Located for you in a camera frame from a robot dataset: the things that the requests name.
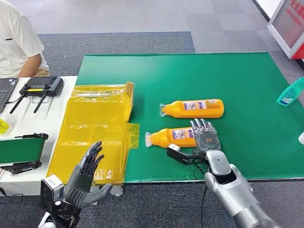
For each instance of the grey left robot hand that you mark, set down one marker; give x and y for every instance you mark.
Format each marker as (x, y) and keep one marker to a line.
(81, 185)

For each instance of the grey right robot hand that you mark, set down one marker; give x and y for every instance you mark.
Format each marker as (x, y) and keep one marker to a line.
(206, 138)

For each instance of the orange bottle with clear cap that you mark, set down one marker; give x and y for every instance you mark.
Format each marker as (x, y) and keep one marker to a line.
(194, 109)
(170, 137)

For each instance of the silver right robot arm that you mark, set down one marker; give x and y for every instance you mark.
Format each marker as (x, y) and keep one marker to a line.
(234, 192)

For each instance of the teal plastic bottle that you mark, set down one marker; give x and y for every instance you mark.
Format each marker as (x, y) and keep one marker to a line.
(290, 93)

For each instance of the yellow plastic bag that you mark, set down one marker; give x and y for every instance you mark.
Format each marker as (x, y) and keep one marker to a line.
(95, 126)

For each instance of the green table mat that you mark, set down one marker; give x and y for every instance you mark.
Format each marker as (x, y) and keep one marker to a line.
(249, 94)

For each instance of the small green belt conveyor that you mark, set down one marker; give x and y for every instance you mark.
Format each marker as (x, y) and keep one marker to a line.
(21, 151)

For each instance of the black remote controller with antennas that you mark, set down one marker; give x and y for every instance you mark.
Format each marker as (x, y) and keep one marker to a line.
(42, 85)

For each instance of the yellow paper note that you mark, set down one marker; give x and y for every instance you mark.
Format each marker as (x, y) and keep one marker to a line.
(3, 126)

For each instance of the white plastic object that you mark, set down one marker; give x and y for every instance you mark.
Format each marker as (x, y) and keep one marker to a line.
(302, 139)

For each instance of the dark laptop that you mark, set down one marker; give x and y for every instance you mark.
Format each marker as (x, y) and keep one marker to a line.
(6, 91)

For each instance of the red and white sign stand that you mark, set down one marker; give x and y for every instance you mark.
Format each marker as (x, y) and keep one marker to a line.
(288, 25)

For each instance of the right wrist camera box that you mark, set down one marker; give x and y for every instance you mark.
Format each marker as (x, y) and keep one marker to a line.
(182, 154)

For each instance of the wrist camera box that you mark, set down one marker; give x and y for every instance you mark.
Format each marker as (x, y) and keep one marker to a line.
(182, 154)
(50, 188)

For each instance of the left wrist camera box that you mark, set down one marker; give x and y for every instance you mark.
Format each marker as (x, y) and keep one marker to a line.
(50, 188)

